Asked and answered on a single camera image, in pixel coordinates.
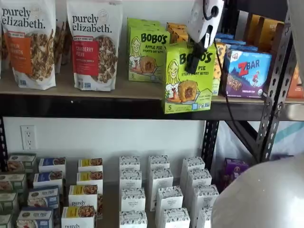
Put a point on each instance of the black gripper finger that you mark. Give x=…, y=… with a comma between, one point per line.
x=198, y=57

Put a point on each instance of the white perforated gripper body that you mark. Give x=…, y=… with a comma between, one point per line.
x=204, y=21

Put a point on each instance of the green Bobo's apple pie box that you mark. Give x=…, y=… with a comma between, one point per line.
x=142, y=27
x=142, y=21
x=142, y=59
x=185, y=95

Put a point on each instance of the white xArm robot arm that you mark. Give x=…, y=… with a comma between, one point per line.
x=261, y=194

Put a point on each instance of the blue Zbar snack box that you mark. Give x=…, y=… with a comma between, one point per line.
x=244, y=48
x=249, y=78
x=235, y=42
x=225, y=36

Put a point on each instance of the yellow Bobo's peanut butter box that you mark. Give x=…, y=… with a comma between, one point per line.
x=175, y=26
x=178, y=36
x=216, y=82

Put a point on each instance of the orange cereal box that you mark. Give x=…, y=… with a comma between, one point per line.
x=293, y=90
x=253, y=28
x=270, y=33

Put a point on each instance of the light wooden shelf board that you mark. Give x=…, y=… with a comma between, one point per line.
x=71, y=91
x=295, y=101

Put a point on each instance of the black metal shelf rack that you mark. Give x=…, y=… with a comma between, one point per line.
x=294, y=111
x=95, y=107

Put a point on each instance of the white yellow granola box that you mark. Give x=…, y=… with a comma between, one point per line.
x=89, y=179
x=90, y=164
x=78, y=218
x=83, y=199

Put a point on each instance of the blue white granola box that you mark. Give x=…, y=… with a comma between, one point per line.
x=35, y=218
x=44, y=197
x=52, y=164
x=47, y=179

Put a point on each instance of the green granola box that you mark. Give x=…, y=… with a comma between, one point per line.
x=5, y=222
x=13, y=183
x=8, y=202
x=21, y=162

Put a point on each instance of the translucent plastic sheet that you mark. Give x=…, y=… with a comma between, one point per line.
x=229, y=147

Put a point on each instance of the purely elizabeth red label bag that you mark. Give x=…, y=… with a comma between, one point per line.
x=95, y=59

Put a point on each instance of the white patterned carton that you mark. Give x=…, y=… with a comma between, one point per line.
x=204, y=218
x=193, y=163
x=159, y=162
x=130, y=179
x=161, y=178
x=130, y=162
x=174, y=218
x=133, y=199
x=204, y=197
x=169, y=198
x=133, y=219
x=199, y=178

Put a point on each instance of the purely elizabeth small boxes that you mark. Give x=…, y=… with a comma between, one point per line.
x=110, y=202

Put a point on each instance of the purely elizabeth orange label bag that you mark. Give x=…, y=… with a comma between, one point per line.
x=28, y=59

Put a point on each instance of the white wall outlet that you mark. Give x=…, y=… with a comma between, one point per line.
x=28, y=137

